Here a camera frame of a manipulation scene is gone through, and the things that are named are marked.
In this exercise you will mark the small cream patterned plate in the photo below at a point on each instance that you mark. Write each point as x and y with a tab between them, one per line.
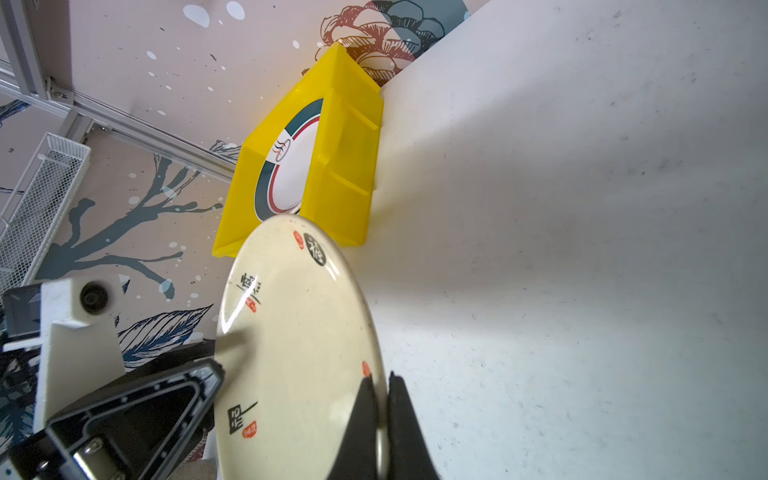
295	338

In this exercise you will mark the large green red rimmed plate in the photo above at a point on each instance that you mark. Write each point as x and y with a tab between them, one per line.
283	176

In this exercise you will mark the white wire mesh basket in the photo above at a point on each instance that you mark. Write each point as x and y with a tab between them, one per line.
37	205

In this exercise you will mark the yellow plastic bin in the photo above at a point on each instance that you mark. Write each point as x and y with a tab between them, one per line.
340	184

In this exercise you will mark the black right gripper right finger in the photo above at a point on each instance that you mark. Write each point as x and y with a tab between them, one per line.
409	455

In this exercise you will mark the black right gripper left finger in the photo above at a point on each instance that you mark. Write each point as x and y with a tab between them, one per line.
357	455

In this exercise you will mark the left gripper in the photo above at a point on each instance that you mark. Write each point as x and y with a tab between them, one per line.
139	426

